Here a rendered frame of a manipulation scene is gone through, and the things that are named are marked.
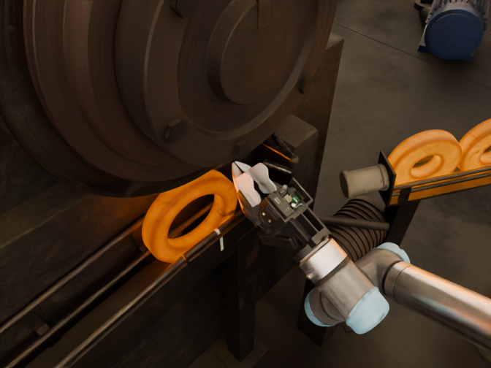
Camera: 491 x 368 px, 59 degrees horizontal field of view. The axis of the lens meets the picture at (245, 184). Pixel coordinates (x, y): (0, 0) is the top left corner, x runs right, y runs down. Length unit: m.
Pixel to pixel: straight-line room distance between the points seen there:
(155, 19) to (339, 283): 0.51
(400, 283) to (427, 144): 0.28
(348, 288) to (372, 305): 0.05
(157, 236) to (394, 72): 2.08
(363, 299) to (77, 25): 0.56
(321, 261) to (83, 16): 0.51
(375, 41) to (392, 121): 0.76
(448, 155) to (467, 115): 1.46
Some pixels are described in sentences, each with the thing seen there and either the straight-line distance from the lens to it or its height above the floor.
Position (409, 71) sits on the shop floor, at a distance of 2.65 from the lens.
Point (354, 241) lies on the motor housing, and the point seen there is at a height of 0.52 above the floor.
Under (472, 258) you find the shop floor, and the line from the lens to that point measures 1.81.
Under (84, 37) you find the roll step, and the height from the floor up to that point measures 1.17.
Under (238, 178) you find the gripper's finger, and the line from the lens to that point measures 0.77.
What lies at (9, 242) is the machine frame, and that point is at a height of 0.87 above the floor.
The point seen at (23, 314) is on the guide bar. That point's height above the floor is 0.74.
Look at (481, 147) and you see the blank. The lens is 1.02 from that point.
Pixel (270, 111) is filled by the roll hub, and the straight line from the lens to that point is 0.55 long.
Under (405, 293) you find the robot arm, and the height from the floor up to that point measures 0.67.
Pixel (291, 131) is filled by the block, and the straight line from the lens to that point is 0.86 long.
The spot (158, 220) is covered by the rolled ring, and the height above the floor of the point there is 0.81.
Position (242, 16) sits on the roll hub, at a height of 1.17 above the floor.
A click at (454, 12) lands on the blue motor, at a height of 0.31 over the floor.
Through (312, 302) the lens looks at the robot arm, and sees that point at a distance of 0.84.
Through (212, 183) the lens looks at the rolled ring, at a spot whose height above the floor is 0.83.
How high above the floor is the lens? 1.35
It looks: 48 degrees down
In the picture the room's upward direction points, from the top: straight up
